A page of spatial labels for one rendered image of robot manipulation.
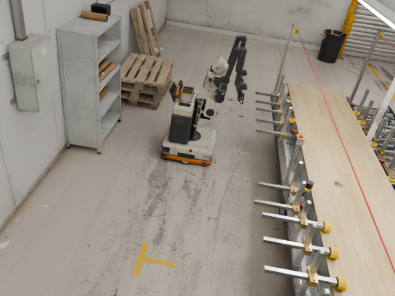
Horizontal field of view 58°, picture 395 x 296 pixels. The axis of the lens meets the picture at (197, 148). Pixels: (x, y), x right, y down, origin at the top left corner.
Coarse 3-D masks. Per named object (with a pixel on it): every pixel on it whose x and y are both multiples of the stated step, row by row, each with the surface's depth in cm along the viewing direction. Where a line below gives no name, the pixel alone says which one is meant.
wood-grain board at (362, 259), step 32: (320, 96) 483; (320, 128) 407; (352, 128) 417; (320, 160) 350; (352, 160) 358; (320, 192) 309; (352, 192) 314; (384, 192) 321; (352, 224) 280; (384, 224) 285; (352, 256) 252; (384, 256) 256; (352, 288) 229; (384, 288) 233
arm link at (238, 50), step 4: (236, 48) 383; (240, 48) 383; (244, 48) 380; (236, 52) 381; (240, 52) 380; (232, 56) 388; (236, 56) 385; (232, 60) 388; (232, 64) 390; (228, 68) 394; (232, 68) 393; (228, 72) 396; (228, 76) 396; (224, 80) 399; (228, 80) 399
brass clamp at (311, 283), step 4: (308, 268) 230; (308, 272) 229; (312, 276) 225; (316, 276) 225; (308, 280) 226; (312, 280) 222; (316, 280) 223; (308, 284) 225; (312, 284) 223; (316, 284) 222
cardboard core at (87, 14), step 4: (84, 12) 416; (88, 12) 416; (92, 12) 417; (84, 16) 418; (88, 16) 417; (92, 16) 416; (96, 16) 416; (100, 16) 416; (104, 16) 415; (100, 20) 419; (104, 20) 417
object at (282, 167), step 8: (280, 144) 404; (280, 152) 391; (280, 160) 377; (280, 168) 366; (280, 176) 356; (280, 184) 349; (280, 192) 343; (288, 224) 299; (288, 232) 292; (288, 240) 285; (296, 240) 282; (288, 248) 280; (296, 248) 278; (288, 256) 276; (296, 256) 272; (288, 264) 272; (296, 280) 253; (296, 288) 248
